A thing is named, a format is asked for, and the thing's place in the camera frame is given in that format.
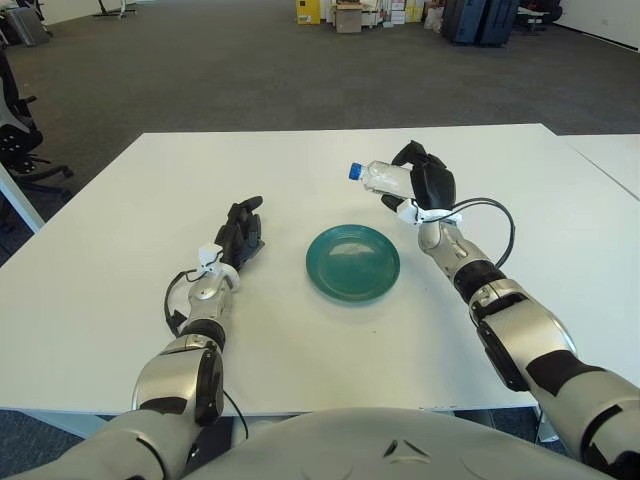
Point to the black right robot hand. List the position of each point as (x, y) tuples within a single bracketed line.
[(435, 185)]

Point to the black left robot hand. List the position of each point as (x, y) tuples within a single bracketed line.
[(239, 240)]

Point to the clear bottle with blue cap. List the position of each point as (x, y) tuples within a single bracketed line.
[(382, 177)]

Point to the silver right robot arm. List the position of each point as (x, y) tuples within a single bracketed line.
[(530, 340)]

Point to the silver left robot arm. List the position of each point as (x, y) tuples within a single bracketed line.
[(167, 370)]

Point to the teal green plate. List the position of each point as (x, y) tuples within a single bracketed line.
[(352, 261)]

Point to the white plastic bag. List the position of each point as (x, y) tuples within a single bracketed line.
[(432, 20)]

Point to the dark blue suitcase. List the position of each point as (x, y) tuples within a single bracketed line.
[(465, 22)]

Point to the black suitcase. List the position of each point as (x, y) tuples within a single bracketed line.
[(497, 22)]

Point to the white shelf with boxes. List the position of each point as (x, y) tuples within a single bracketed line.
[(377, 11)]

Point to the brown cardboard box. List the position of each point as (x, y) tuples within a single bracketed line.
[(348, 20)]

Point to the dark distant office chair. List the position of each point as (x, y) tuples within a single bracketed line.
[(536, 16)]

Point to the yellow box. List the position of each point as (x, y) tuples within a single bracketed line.
[(308, 11)]

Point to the white table leg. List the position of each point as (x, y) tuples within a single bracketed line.
[(20, 200)]

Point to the grey robot torso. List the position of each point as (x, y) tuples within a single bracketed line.
[(330, 445)]

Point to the black office chair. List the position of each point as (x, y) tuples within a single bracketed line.
[(15, 137)]

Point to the black chair base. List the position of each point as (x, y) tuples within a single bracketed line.
[(115, 7)]

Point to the grey hard case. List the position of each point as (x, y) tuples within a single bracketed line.
[(25, 26)]

